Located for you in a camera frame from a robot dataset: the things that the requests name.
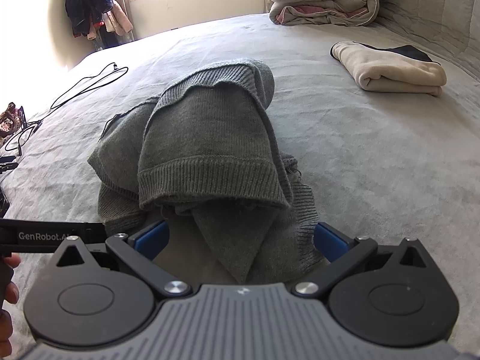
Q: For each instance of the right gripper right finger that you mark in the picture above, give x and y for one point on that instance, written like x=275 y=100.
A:
x=345 y=256

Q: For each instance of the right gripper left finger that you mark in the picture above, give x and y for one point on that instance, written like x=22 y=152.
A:
x=136 y=254

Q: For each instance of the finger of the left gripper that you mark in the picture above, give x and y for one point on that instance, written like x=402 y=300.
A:
x=37 y=237

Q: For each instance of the grey knit sweater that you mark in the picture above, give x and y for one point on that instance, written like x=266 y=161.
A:
x=204 y=156

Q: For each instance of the hanging dark clothes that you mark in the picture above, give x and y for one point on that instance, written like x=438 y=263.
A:
x=105 y=22

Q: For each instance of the grey bed sheet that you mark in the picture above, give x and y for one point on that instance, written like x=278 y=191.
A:
x=383 y=165

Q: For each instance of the floral pouch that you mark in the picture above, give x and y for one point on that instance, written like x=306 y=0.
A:
x=12 y=120

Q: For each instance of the folded beige garment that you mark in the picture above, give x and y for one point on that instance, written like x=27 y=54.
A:
x=402 y=69

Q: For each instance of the grey quilted headboard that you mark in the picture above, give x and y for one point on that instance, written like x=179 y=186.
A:
x=449 y=28

